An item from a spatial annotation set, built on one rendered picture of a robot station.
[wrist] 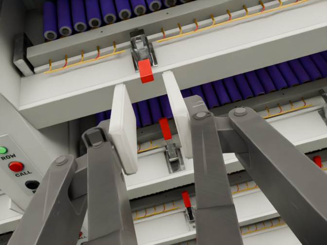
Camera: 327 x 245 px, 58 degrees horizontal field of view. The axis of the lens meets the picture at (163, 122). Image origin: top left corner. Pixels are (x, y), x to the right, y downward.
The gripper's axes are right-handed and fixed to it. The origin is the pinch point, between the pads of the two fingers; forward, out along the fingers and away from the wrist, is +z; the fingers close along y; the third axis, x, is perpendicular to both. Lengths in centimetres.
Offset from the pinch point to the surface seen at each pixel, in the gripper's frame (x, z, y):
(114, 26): 2.9, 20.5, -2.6
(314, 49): -5.7, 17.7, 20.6
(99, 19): 3.8, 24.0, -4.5
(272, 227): -58, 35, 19
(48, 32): 3.9, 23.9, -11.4
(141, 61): 0.0, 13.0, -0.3
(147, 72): -0.5, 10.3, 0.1
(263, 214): -41, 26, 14
